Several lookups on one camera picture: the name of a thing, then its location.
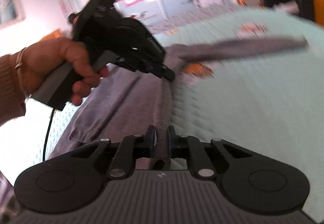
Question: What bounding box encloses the black sofa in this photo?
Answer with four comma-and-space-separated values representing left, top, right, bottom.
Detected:
262, 0, 315, 22

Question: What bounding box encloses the thin wrist bracelet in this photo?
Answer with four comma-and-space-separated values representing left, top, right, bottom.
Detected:
15, 47, 32, 99

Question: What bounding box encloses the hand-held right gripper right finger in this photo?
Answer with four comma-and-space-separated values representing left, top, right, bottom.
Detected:
167, 125, 251, 178

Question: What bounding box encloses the mint quilted bee blanket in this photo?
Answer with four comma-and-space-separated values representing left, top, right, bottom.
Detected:
0, 7, 324, 217

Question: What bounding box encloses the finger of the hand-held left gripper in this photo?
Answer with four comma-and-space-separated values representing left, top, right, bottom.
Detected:
142, 63, 176, 82

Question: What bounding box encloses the wooden desk cabinet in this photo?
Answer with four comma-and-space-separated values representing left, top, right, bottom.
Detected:
310, 0, 324, 24

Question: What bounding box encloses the person's left forearm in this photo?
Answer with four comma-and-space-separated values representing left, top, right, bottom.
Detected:
0, 54, 27, 126

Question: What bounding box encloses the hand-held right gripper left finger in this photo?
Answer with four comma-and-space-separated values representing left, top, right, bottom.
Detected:
71, 125, 156, 180

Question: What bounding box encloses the person's left hand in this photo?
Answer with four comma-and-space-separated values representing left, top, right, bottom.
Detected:
19, 37, 109, 105

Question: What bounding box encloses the grey knitted sweater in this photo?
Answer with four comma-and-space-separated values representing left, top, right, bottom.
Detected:
48, 38, 309, 171

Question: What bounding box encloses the framed wedding photo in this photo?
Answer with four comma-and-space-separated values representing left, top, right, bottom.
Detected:
0, 0, 26, 29

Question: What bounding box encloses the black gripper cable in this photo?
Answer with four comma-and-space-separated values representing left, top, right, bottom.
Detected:
43, 109, 55, 162

